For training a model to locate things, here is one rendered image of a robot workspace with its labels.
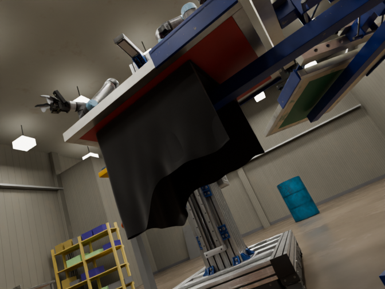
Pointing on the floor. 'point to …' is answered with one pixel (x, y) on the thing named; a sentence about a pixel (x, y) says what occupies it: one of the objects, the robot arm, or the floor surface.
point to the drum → (297, 199)
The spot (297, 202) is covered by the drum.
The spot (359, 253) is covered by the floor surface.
